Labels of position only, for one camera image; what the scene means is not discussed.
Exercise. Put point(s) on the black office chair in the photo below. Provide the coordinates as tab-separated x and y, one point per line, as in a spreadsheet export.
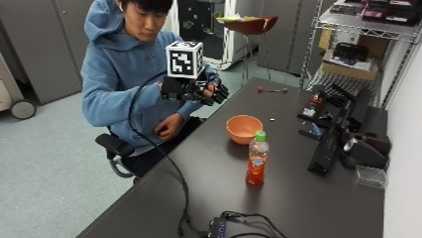
114	145

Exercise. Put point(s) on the orange plastic bowl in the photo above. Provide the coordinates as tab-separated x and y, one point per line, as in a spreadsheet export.
243	129

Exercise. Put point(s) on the white marker cube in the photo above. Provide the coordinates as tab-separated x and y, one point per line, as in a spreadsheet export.
184	61

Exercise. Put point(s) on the black tray with white parts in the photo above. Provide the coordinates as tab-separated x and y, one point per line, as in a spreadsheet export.
309	113

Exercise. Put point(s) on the orange drink bottle green cap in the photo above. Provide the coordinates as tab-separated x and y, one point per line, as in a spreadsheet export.
257	158

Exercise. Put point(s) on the brown seat bar stool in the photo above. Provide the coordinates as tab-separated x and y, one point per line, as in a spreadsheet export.
253	25

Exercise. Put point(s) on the the person in blue hoodie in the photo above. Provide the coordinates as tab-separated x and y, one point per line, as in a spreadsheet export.
114	66

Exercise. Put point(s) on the black holder with red part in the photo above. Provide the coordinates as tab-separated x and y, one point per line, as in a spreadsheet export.
317	97

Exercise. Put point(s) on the yellow papers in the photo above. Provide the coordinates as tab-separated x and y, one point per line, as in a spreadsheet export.
230	18

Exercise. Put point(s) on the grey tall locker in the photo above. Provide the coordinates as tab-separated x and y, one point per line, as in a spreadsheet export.
285	33

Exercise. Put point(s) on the small blue black gadget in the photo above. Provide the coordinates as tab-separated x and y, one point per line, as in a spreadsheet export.
314	129

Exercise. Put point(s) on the long black flat device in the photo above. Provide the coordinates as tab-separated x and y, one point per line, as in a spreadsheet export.
326	152

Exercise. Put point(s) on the flat cardboard box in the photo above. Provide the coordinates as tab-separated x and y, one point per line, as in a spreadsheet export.
349	70

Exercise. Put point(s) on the black usb hub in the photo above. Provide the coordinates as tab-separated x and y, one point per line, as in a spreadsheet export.
218	228

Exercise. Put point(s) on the black pouch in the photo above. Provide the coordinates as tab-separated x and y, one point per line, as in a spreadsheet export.
350	52

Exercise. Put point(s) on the beige wheeled cart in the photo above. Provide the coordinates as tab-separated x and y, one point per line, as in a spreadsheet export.
10	95

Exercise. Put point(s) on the grey metal cabinet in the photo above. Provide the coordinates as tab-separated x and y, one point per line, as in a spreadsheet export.
48	46

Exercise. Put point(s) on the black silver speaker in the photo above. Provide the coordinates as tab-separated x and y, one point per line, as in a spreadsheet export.
365	152

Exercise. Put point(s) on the tall brown cardboard box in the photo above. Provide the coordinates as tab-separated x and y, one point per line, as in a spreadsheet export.
375	44

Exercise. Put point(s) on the dark brown case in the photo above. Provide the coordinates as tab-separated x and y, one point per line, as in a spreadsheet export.
378	140

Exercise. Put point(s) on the clear plastic box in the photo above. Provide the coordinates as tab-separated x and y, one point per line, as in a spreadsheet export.
371	177

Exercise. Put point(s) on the dark boxes pile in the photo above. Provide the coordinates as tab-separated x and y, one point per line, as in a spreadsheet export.
382	10

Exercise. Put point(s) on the white frame glass door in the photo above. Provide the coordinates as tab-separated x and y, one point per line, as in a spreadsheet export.
203	29

